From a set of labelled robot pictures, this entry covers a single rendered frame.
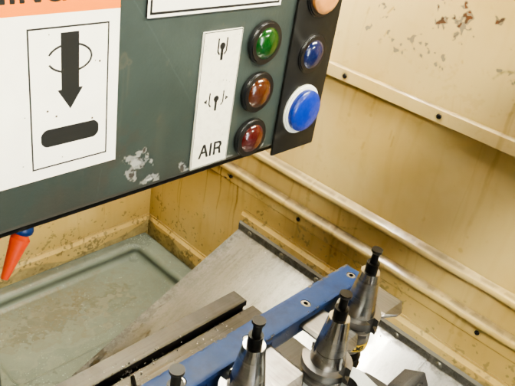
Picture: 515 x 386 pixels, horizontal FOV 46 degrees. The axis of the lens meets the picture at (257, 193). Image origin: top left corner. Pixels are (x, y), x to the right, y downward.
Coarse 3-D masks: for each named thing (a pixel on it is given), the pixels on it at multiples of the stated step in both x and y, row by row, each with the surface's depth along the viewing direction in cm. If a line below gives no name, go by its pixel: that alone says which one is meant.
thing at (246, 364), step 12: (240, 348) 66; (264, 348) 65; (240, 360) 66; (252, 360) 65; (264, 360) 66; (240, 372) 66; (252, 372) 66; (264, 372) 67; (228, 384) 68; (240, 384) 66; (252, 384) 66; (264, 384) 68
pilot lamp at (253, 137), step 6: (252, 126) 39; (258, 126) 40; (246, 132) 39; (252, 132) 39; (258, 132) 40; (246, 138) 39; (252, 138) 40; (258, 138) 40; (246, 144) 40; (252, 144) 40; (258, 144) 40; (246, 150) 40; (252, 150) 40
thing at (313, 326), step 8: (320, 312) 83; (328, 312) 84; (312, 320) 82; (320, 320) 82; (304, 328) 80; (312, 328) 80; (320, 328) 81; (312, 336) 80; (352, 336) 80; (352, 344) 79
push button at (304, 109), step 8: (304, 96) 41; (312, 96) 42; (296, 104) 41; (304, 104) 42; (312, 104) 42; (296, 112) 41; (304, 112) 42; (312, 112) 43; (288, 120) 42; (296, 120) 42; (304, 120) 42; (312, 120) 43; (296, 128) 42; (304, 128) 43
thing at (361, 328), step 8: (376, 312) 84; (352, 320) 82; (360, 320) 82; (368, 320) 82; (376, 320) 82; (352, 328) 82; (360, 328) 81; (368, 328) 81; (376, 328) 84; (360, 336) 82
